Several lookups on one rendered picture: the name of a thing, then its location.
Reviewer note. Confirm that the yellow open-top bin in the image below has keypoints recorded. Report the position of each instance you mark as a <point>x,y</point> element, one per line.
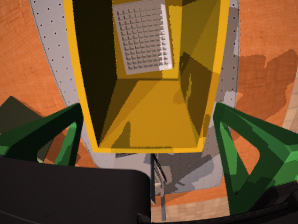
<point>166,111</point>

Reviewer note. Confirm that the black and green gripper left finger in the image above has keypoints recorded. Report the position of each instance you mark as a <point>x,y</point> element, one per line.
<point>24,142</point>

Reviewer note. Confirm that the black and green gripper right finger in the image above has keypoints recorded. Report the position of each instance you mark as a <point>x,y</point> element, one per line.
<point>277,165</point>

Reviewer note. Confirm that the white well plate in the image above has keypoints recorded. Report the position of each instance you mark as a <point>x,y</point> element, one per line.
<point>140,34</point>

